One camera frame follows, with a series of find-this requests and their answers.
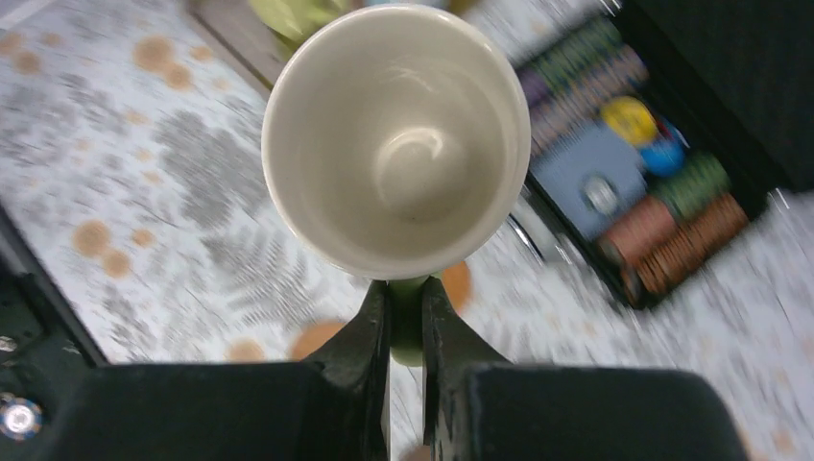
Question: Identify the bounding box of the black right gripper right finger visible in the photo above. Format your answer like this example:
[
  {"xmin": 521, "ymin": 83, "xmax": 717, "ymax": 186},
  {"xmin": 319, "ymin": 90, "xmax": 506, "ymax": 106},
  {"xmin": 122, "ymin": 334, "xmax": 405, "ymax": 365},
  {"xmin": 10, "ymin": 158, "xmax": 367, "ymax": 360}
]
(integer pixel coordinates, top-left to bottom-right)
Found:
[{"xmin": 421, "ymin": 278, "xmax": 748, "ymax": 460}]

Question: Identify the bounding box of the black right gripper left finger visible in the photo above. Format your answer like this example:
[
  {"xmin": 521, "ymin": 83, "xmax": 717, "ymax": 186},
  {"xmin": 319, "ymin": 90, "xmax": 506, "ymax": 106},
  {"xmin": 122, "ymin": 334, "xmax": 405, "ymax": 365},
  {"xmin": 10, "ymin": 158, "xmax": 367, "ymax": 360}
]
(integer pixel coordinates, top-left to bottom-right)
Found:
[{"xmin": 47, "ymin": 281, "xmax": 390, "ymax": 460}]

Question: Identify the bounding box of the light green mug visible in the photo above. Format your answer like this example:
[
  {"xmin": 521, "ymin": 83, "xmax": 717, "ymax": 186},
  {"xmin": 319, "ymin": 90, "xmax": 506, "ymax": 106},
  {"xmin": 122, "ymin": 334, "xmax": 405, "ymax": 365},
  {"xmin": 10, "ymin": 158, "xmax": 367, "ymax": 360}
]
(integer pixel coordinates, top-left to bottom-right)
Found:
[{"xmin": 261, "ymin": 4, "xmax": 531, "ymax": 366}]

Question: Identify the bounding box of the floral table mat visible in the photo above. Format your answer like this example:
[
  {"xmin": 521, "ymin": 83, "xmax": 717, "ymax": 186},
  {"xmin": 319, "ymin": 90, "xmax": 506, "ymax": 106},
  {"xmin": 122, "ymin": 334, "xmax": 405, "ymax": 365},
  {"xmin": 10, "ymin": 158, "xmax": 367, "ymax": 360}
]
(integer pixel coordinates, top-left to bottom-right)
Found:
[{"xmin": 1, "ymin": 1, "xmax": 813, "ymax": 460}]

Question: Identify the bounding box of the black poker chip case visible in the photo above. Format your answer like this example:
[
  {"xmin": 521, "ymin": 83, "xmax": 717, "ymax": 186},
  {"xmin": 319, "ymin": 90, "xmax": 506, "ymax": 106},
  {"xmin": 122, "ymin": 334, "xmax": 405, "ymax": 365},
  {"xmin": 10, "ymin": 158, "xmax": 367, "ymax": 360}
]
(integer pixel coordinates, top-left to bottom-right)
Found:
[{"xmin": 517, "ymin": 1, "xmax": 813, "ymax": 309}]

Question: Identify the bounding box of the yellow mug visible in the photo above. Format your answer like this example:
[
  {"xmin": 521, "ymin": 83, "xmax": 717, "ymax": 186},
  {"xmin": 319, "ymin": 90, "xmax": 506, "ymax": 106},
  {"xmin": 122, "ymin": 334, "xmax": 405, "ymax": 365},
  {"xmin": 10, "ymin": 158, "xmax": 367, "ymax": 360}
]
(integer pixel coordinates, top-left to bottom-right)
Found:
[{"xmin": 249, "ymin": 0, "xmax": 355, "ymax": 43}]

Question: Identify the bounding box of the silver metal tray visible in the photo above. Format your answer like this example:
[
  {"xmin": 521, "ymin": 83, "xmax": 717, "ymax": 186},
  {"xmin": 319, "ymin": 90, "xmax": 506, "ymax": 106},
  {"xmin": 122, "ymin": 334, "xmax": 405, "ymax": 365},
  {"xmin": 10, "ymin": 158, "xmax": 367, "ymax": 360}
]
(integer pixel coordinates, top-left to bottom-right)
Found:
[{"xmin": 184, "ymin": 0, "xmax": 289, "ymax": 98}]

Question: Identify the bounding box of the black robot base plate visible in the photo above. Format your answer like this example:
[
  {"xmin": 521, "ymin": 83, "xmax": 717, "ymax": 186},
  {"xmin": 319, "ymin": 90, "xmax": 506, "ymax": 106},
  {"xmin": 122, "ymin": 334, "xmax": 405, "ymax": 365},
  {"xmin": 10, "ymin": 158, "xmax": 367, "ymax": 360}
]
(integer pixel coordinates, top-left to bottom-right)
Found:
[{"xmin": 1, "ymin": 209, "xmax": 108, "ymax": 460}]

